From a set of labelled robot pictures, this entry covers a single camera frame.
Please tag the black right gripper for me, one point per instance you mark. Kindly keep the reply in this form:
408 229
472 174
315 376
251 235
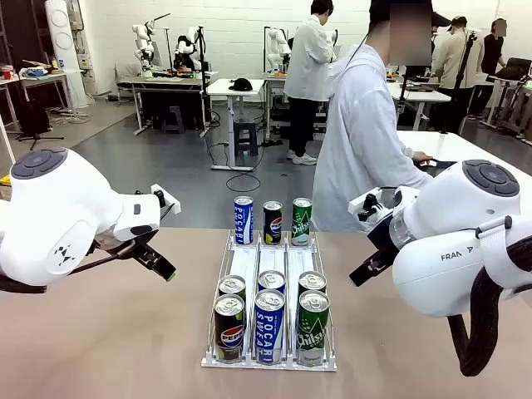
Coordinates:
384 241

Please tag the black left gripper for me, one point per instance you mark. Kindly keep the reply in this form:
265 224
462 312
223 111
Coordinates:
120 243

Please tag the green Chilsung can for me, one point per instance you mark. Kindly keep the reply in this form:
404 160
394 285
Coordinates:
301 224
312 332
311 280

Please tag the blue Pocari Sweat can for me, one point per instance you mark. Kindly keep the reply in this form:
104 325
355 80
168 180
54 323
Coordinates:
243 220
272 280
270 332

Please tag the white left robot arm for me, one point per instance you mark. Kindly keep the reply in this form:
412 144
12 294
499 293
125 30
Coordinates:
62 216

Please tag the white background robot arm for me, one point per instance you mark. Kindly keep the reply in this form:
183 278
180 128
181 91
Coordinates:
276 41
143 45

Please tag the person's right forearm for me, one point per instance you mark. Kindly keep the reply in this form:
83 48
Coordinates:
420 178

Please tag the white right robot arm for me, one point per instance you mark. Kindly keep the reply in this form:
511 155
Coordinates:
436 270

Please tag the person's left forearm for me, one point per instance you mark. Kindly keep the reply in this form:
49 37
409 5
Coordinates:
407 153

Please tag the person in white hoodie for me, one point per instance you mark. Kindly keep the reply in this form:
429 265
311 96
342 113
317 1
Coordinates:
357 145

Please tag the person in white coat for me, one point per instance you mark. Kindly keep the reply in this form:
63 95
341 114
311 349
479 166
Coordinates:
307 62

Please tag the person in beige jacket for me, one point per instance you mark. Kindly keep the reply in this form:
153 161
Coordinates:
451 62

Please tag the person in black shirt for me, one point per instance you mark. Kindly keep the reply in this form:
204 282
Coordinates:
492 54

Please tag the person's left hand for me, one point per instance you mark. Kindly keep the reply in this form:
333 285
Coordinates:
422 158

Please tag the second-row green can left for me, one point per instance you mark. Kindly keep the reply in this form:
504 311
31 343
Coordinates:
232 284

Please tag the black Pepsi can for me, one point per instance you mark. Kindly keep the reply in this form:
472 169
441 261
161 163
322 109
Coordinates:
229 328
272 224

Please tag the white three-lane can rack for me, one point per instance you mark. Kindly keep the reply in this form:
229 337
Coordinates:
270 257

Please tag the grey step stool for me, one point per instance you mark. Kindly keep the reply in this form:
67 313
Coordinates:
172 116

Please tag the large white table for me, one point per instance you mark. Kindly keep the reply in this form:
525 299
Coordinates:
457 143

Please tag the grey plastic stool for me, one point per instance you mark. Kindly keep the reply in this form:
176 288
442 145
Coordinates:
245 137

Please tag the white background desk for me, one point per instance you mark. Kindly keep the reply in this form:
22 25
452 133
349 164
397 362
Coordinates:
424 95

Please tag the grey workbench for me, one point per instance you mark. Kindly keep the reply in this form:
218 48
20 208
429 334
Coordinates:
166 81

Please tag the black pole stand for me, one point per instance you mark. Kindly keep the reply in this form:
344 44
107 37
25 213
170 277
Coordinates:
203 83

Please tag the black tripod stand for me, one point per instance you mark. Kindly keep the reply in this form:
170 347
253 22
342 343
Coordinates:
33 118

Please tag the white desk with cap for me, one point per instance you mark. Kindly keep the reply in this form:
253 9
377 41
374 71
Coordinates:
220 86

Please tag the black cap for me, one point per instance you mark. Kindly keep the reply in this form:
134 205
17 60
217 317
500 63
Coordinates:
241 84

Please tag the white cluttered desk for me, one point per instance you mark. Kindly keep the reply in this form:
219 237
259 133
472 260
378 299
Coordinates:
41 77

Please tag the white tower air conditioner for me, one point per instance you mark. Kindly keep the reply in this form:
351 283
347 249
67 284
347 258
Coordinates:
66 54

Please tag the white and black background robot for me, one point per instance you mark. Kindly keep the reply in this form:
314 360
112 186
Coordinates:
193 37

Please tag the red cup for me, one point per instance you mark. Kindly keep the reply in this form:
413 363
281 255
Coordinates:
7 72

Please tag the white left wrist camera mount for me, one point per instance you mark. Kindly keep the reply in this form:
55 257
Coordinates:
170 203

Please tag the black camera tripod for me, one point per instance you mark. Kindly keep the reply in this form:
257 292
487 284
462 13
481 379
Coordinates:
459 83

